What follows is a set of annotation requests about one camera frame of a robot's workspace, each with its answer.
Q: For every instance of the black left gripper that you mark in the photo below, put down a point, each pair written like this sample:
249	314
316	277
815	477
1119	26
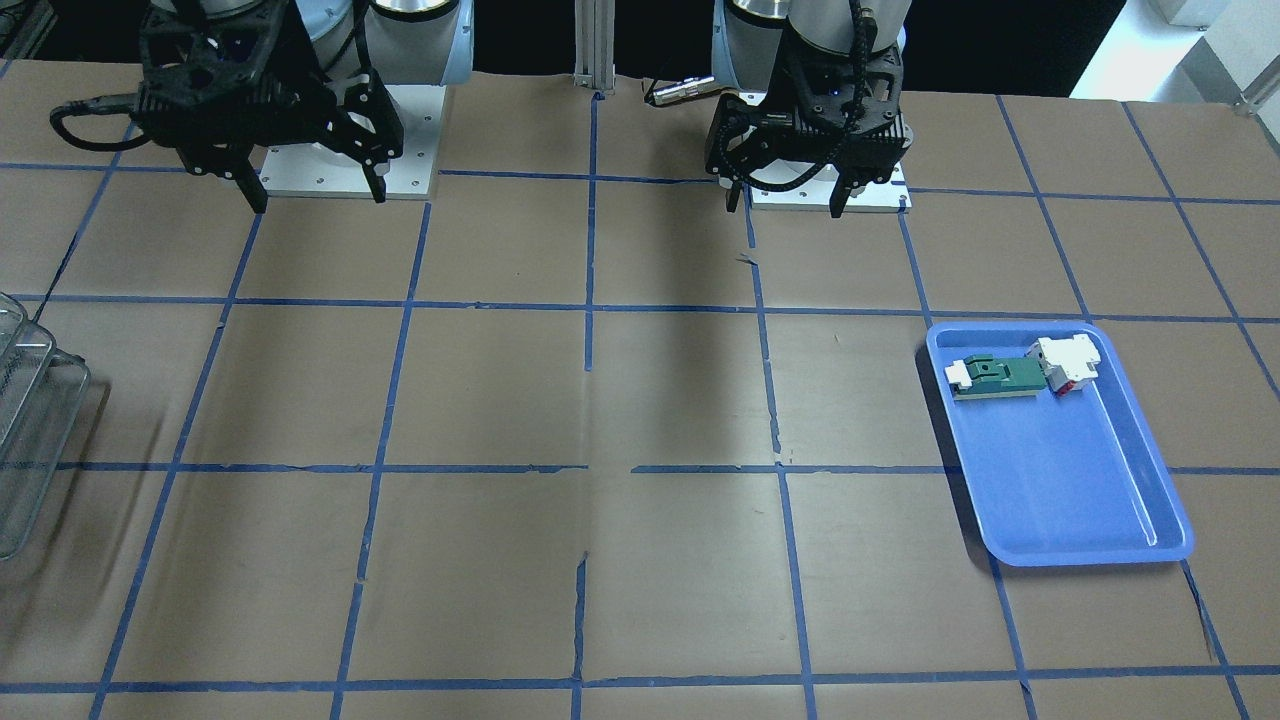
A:
727	148

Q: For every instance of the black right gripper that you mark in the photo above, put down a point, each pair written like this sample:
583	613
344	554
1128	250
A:
322	72

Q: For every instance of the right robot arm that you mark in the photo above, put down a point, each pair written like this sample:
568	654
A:
418	48

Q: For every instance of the white circuit breaker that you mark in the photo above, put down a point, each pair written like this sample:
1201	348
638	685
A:
1068	363

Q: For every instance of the green terminal block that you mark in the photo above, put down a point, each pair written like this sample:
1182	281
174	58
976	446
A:
988	376

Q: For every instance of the wire mesh shelf rack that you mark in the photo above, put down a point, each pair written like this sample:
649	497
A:
42	390

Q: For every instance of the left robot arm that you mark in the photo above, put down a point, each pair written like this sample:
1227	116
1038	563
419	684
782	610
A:
750	32

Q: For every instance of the blue plastic tray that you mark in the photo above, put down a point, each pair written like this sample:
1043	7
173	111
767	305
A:
1073	480

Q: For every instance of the aluminium frame post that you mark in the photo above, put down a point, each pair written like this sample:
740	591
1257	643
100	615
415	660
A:
593	42

